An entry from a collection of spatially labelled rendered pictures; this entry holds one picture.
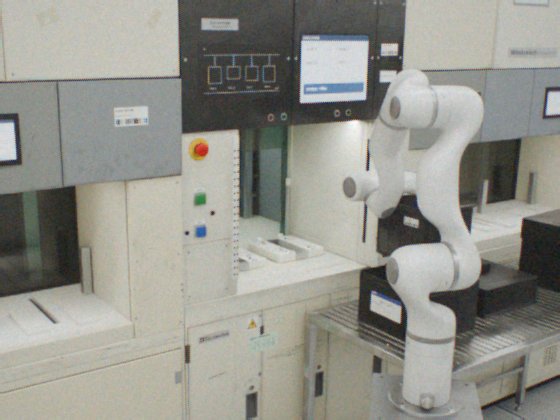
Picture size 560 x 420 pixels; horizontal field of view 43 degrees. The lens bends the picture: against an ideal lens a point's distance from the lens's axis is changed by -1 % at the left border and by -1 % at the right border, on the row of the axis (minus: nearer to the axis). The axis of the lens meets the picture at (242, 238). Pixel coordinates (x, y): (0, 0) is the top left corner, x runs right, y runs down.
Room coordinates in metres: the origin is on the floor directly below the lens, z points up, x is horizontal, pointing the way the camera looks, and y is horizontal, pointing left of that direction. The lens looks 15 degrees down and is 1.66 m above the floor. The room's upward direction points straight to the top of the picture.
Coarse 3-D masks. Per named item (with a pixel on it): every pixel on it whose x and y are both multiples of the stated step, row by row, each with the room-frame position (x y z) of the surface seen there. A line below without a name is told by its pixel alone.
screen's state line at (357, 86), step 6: (306, 84) 2.32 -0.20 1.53; (312, 84) 2.34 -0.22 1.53; (318, 84) 2.35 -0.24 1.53; (324, 84) 2.37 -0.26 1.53; (330, 84) 2.38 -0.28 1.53; (336, 84) 2.39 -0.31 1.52; (342, 84) 2.41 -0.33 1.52; (348, 84) 2.42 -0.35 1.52; (354, 84) 2.44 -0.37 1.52; (360, 84) 2.45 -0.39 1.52; (306, 90) 2.32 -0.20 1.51; (312, 90) 2.34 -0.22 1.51; (318, 90) 2.35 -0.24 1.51; (324, 90) 2.37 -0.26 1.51; (330, 90) 2.38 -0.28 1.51; (336, 90) 2.39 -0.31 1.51; (342, 90) 2.41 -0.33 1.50; (348, 90) 2.42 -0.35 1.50; (354, 90) 2.44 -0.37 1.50; (360, 90) 2.45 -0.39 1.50
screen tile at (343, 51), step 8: (344, 48) 2.41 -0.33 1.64; (352, 48) 2.43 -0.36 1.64; (344, 56) 2.41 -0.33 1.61; (352, 56) 2.43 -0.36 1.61; (360, 56) 2.45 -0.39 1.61; (336, 64) 2.39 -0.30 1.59; (360, 64) 2.45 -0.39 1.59; (336, 72) 2.39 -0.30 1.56; (344, 72) 2.41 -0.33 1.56; (352, 72) 2.43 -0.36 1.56; (360, 72) 2.45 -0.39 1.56
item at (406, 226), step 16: (416, 192) 2.25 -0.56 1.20; (400, 208) 2.16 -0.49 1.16; (416, 208) 2.11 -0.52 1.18; (464, 208) 2.15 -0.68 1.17; (384, 224) 2.22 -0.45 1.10; (400, 224) 2.16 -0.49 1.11; (416, 224) 2.10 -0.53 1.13; (432, 224) 2.08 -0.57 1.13; (384, 240) 2.21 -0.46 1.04; (400, 240) 2.15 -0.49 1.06; (416, 240) 2.10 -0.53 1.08; (432, 240) 2.08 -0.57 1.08; (384, 256) 2.21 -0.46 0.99
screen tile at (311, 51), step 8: (312, 48) 2.34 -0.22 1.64; (320, 48) 2.35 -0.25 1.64; (304, 56) 2.32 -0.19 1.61; (312, 56) 2.34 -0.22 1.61; (320, 56) 2.35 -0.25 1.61; (328, 56) 2.37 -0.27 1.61; (304, 64) 2.32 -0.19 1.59; (328, 64) 2.37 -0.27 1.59; (304, 72) 2.32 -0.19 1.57; (312, 72) 2.34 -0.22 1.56; (320, 72) 2.36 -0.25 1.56; (328, 72) 2.37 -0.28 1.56
